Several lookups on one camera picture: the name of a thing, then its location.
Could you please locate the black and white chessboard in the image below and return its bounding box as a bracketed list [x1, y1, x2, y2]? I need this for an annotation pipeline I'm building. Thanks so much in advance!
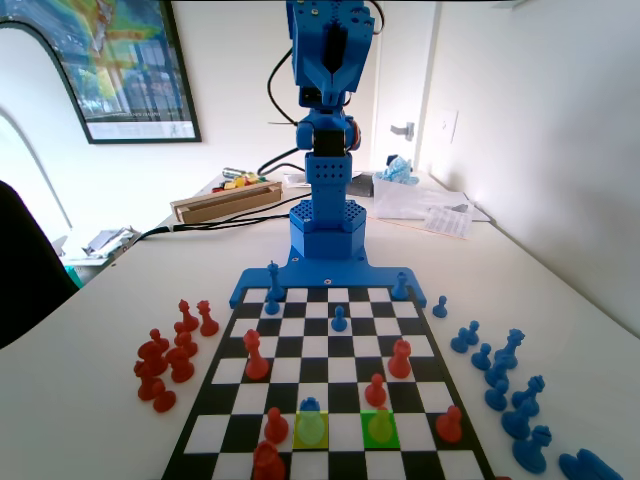
[160, 284, 496, 480]

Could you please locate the framed wall poster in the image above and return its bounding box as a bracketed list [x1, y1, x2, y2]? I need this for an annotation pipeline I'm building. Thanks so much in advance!
[0, 0, 203, 146]

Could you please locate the black table cable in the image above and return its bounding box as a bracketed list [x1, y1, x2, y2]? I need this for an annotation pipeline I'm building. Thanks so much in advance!
[132, 199, 296, 242]

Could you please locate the long wooden box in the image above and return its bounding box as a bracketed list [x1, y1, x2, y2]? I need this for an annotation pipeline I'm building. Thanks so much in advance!
[169, 180, 284, 225]

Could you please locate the black cable behind arm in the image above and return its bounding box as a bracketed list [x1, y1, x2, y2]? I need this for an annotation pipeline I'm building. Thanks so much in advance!
[256, 147, 311, 175]

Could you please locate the red bishop chess piece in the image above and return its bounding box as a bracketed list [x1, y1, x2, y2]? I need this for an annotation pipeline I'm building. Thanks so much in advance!
[178, 298, 200, 334]
[133, 360, 164, 401]

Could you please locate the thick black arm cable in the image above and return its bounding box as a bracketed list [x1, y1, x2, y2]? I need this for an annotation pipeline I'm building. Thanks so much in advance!
[367, 0, 387, 39]

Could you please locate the blue fuzzy item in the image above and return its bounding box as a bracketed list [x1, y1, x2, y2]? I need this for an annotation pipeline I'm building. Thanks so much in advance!
[374, 154, 419, 185]

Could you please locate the dark grey pad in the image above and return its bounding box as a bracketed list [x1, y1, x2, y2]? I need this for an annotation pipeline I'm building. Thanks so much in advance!
[346, 171, 377, 199]

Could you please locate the red queen chess piece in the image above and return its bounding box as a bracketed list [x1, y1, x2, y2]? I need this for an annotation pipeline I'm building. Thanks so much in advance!
[197, 299, 220, 337]

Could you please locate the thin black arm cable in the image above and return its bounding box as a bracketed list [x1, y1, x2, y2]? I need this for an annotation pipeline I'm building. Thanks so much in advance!
[266, 47, 301, 132]

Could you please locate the crumpled grey packaging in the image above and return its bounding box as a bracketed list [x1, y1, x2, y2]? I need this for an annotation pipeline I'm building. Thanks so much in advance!
[81, 225, 143, 261]

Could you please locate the blue bishop chess piece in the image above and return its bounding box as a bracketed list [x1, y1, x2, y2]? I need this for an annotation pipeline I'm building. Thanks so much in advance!
[558, 448, 626, 480]
[510, 374, 545, 411]

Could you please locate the blue plastic chess queen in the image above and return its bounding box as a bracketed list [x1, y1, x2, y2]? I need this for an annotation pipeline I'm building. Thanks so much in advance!
[493, 328, 526, 371]

